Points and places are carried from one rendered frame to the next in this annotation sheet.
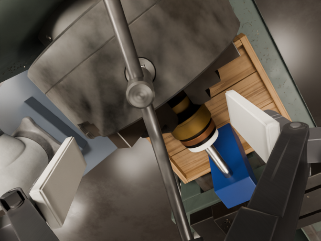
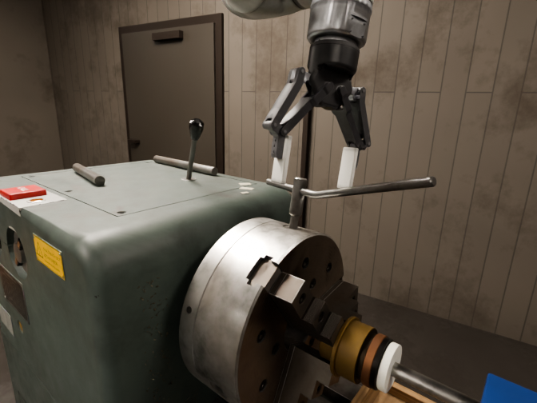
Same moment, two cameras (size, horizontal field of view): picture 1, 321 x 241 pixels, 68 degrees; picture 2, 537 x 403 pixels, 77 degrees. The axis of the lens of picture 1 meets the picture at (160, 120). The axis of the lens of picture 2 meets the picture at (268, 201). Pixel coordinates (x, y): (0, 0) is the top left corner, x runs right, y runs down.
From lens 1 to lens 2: 0.64 m
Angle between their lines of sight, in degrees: 102
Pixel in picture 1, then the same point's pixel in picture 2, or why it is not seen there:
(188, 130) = (359, 327)
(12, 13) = (212, 222)
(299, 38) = not seen: outside the picture
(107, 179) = not seen: outside the picture
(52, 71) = (233, 236)
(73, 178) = (284, 161)
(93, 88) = (264, 233)
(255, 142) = (349, 159)
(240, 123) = (346, 172)
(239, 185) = (495, 389)
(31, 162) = not seen: outside the picture
